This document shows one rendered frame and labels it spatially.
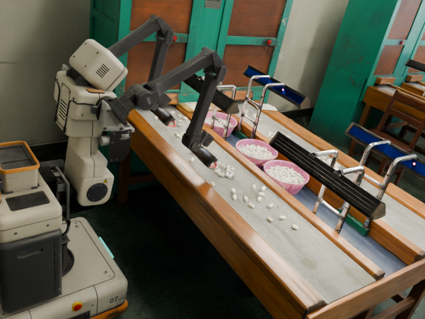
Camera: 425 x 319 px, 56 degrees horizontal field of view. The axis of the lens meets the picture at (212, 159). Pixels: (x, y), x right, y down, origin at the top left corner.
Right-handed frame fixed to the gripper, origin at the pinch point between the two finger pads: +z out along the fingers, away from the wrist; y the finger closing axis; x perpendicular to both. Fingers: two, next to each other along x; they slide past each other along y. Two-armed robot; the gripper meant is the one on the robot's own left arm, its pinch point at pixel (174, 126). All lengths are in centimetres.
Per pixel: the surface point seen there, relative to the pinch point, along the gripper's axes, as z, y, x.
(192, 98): 35, 50, -24
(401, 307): 107, -126, -10
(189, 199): 1, -47, 23
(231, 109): -1.1, -27.8, -27.4
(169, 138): 8.6, 5.8, 7.8
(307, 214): 28, -87, -11
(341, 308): 14, -133, 9
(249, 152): 40.0, -22.1, -19.3
